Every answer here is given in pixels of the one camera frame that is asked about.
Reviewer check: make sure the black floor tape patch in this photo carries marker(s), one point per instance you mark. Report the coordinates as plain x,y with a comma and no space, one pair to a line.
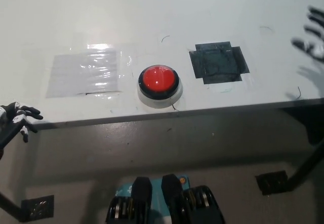
270,183
40,207

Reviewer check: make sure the black tape square patch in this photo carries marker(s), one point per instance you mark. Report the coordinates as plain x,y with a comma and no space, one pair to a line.
217,62

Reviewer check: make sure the clear taped plastic sheet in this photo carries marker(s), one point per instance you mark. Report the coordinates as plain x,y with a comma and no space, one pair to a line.
83,73

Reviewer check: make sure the red dome push button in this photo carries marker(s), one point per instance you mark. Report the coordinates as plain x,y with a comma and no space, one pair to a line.
159,78

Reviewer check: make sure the black table leg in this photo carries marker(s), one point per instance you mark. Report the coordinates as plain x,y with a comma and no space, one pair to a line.
307,163
11,208

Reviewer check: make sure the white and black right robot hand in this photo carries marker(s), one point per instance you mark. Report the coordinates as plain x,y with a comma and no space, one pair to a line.
316,45

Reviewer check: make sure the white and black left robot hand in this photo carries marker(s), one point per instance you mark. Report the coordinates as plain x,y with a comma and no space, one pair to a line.
15,119

